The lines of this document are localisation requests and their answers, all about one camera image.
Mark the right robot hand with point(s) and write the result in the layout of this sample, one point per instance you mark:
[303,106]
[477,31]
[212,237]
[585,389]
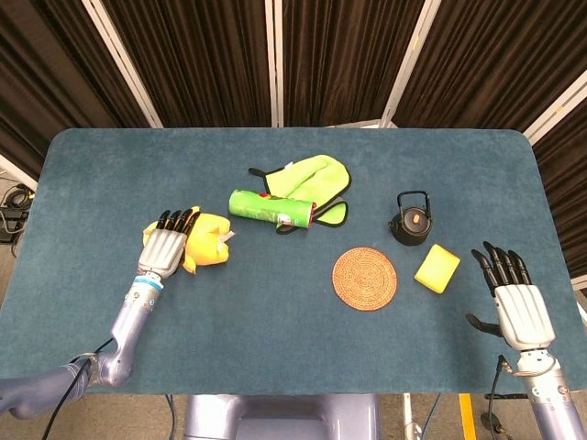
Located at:
[520,307]

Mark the yellow floor tape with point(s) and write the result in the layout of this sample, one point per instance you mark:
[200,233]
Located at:
[467,416]

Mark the green cloth with black trim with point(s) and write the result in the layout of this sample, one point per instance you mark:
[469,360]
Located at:
[312,183]

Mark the lavender robot base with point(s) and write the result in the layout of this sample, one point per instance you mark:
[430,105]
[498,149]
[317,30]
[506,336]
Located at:
[282,417]

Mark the round woven coaster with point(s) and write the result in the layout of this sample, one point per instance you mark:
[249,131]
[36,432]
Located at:
[364,278]

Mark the black cast iron teapot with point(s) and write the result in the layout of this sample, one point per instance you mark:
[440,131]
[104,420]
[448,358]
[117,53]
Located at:
[411,222]

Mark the yellow plush toy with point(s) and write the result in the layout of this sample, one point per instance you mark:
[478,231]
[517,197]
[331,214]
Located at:
[208,243]

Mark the blue table mat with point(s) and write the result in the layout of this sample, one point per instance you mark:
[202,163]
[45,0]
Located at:
[293,330]

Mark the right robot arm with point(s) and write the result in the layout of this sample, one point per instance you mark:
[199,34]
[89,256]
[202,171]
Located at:
[548,399]

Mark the white table leg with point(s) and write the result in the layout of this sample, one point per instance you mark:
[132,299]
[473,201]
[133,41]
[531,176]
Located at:
[409,417]

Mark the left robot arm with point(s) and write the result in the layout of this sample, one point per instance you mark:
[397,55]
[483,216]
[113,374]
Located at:
[91,357]

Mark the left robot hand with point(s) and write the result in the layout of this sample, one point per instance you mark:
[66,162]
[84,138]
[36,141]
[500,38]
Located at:
[165,247]

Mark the yellow sponge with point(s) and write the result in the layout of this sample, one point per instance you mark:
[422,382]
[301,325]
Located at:
[437,268]

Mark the green chips can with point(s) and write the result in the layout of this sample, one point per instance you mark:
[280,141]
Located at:
[270,212]

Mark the white screen frame post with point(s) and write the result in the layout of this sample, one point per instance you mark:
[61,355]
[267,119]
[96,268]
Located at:
[406,64]
[557,105]
[124,64]
[275,64]

